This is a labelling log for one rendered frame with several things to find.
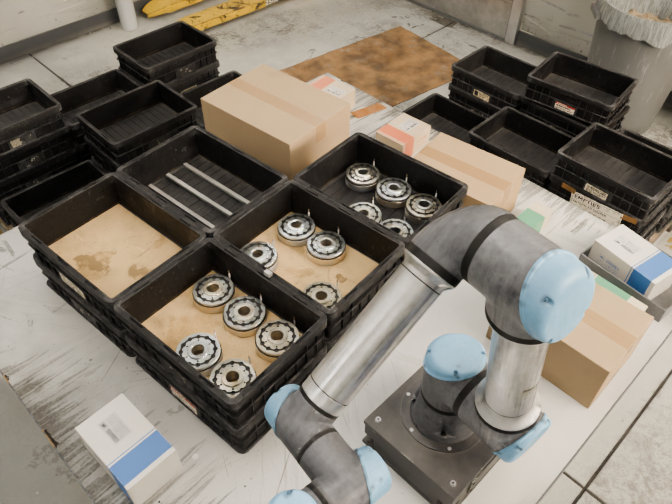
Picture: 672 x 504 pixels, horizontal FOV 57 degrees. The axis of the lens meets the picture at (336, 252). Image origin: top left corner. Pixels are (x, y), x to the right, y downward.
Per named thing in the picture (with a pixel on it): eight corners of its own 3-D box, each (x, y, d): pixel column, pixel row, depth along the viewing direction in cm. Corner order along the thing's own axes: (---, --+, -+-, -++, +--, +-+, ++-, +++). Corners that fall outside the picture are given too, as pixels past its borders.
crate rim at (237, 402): (330, 323, 139) (330, 316, 138) (233, 414, 123) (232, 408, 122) (210, 241, 157) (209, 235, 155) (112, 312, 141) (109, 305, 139)
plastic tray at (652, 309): (697, 288, 175) (704, 276, 172) (658, 323, 167) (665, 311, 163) (614, 235, 190) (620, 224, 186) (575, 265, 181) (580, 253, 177)
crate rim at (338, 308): (407, 251, 156) (408, 244, 154) (330, 323, 140) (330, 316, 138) (291, 184, 173) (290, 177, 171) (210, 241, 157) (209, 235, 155)
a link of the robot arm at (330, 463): (349, 416, 92) (288, 457, 88) (398, 473, 86) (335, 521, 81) (349, 442, 98) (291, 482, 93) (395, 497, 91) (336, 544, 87)
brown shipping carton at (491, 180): (514, 207, 198) (526, 168, 187) (481, 245, 186) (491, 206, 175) (434, 171, 211) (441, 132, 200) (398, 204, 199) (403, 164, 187)
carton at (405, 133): (402, 129, 228) (403, 112, 222) (428, 143, 222) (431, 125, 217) (374, 149, 219) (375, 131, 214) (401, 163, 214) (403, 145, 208)
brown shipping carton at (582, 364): (631, 355, 159) (654, 317, 148) (588, 409, 148) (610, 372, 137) (531, 292, 174) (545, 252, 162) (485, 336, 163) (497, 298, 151)
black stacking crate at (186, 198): (291, 209, 180) (289, 179, 172) (215, 266, 164) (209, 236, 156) (200, 155, 198) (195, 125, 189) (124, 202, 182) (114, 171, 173)
